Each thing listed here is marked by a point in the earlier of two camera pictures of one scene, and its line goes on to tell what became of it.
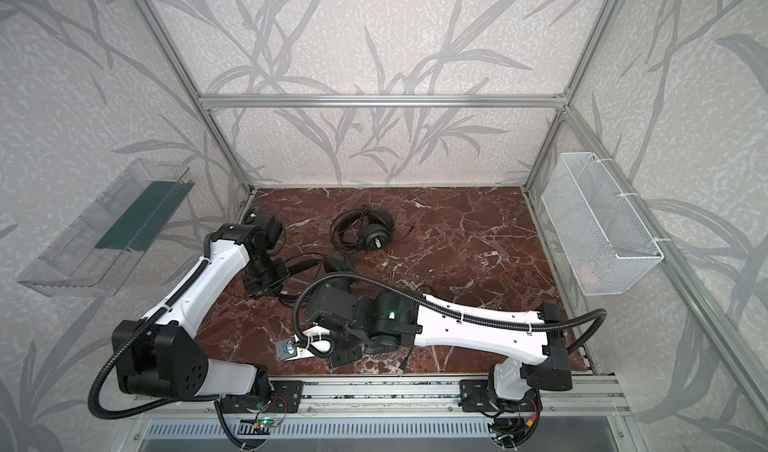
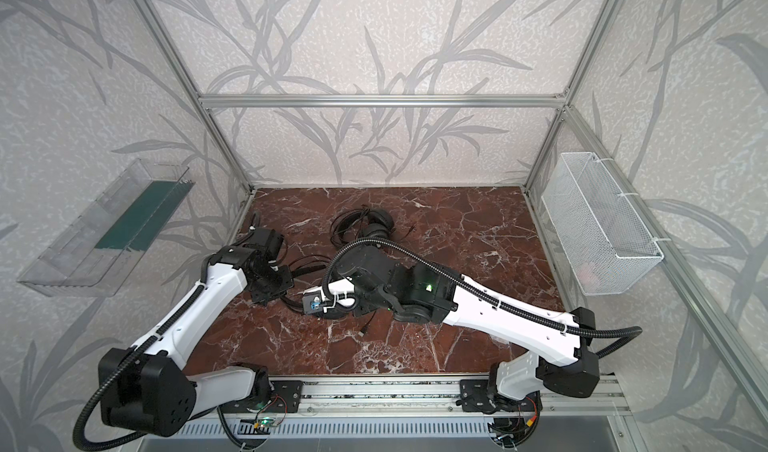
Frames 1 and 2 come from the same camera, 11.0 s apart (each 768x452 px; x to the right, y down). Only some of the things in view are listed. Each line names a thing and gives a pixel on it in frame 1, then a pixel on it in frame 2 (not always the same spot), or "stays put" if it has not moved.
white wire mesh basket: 595,228 stays put
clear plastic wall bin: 95,258 stays put
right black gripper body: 335,344 to 335,304
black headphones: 365,228 stays put
